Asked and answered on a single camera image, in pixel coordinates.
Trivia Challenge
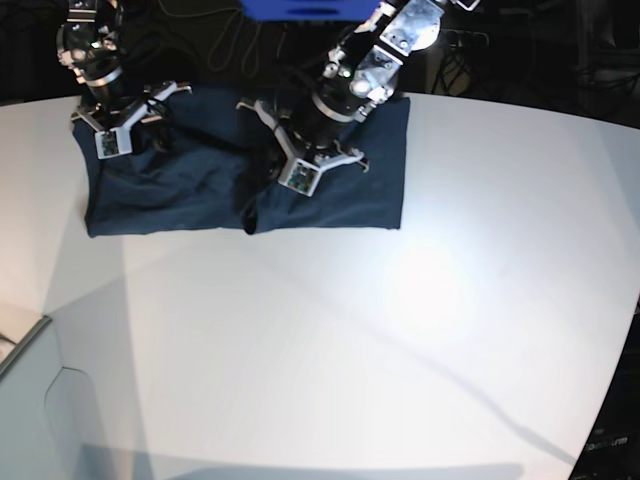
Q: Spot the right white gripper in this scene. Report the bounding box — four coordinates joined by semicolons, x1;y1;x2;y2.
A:
71;81;193;146

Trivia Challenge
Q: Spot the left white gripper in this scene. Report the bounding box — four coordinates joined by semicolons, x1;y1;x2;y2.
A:
235;99;369;184

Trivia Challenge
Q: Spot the dark blue t-shirt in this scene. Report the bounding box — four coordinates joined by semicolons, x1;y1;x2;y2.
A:
73;86;410;237

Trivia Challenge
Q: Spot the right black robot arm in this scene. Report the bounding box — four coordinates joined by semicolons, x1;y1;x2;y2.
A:
56;1;192;160

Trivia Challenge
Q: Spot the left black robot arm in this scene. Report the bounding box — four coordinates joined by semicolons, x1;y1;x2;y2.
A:
236;0;446;197

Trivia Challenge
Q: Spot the blue box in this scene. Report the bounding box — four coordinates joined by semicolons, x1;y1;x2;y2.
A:
240;0;379;22

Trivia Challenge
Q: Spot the black power strip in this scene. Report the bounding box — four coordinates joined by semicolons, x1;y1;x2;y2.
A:
438;29;490;48

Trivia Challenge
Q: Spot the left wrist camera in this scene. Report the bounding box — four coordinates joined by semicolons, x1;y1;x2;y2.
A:
278;159;322;197

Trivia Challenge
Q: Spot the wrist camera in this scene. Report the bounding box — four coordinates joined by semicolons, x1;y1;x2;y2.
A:
94;128;133;160
278;159;322;197

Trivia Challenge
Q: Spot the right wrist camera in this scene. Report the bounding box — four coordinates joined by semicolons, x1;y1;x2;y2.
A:
94;128;133;160

